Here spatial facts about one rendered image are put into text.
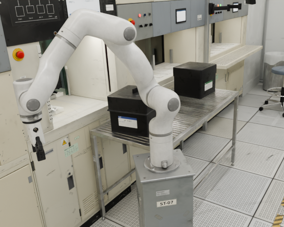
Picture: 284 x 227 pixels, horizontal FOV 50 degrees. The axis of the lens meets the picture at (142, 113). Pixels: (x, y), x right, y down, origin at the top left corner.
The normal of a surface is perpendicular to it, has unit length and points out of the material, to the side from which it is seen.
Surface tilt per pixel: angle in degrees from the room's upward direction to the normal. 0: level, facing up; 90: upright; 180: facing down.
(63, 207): 90
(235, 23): 90
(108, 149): 90
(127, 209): 0
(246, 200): 0
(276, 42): 90
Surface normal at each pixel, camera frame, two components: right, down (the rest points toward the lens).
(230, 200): -0.06, -0.94
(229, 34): -0.58, 0.32
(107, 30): -0.18, 0.18
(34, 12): 0.81, 0.16
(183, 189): 0.17, 0.34
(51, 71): 0.74, -0.43
